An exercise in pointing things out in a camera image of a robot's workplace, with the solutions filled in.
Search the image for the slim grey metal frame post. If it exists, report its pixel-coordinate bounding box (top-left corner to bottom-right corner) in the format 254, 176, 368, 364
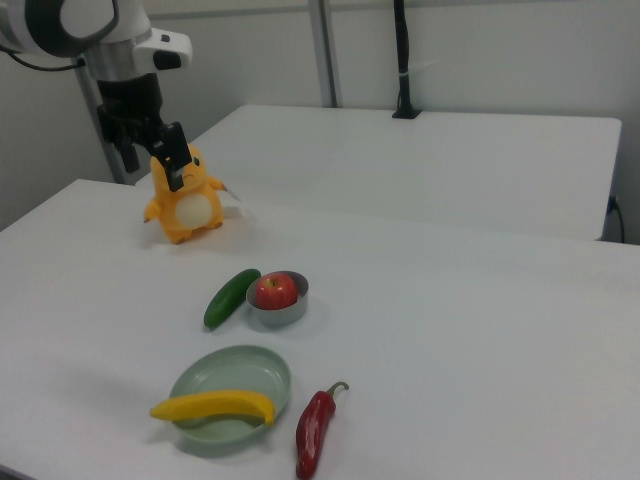
73, 59, 127, 185

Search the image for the red apple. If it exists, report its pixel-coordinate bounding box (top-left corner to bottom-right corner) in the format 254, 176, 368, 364
255, 271, 299, 311

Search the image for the black clamped pole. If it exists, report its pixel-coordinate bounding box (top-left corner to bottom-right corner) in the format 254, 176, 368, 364
391, 0, 424, 120

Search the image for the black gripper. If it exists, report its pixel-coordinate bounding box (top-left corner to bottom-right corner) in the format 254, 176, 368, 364
94, 72, 193, 193

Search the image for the wide grey metal frame post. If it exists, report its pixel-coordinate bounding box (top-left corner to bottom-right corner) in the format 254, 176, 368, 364
306, 0, 344, 109

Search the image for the green cucumber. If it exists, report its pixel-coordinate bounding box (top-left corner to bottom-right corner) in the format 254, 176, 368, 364
203, 268, 262, 331

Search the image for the green plastic plate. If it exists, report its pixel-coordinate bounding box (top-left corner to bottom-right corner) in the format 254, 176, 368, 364
168, 344, 292, 445

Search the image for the black table edge cable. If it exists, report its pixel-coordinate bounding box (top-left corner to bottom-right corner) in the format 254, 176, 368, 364
606, 194, 626, 245

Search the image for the orange plush toy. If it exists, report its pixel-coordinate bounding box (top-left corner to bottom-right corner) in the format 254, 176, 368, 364
143, 141, 249, 246

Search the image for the yellow banana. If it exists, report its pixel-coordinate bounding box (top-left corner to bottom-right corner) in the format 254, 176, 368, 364
149, 388, 277, 428

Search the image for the round metal bowl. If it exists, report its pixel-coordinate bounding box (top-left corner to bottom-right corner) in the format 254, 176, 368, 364
245, 270, 310, 329

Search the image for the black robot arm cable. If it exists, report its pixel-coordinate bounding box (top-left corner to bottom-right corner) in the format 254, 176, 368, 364
0, 43, 87, 72

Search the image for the red chili pepper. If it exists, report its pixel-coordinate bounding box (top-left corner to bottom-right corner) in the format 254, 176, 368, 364
294, 380, 351, 480

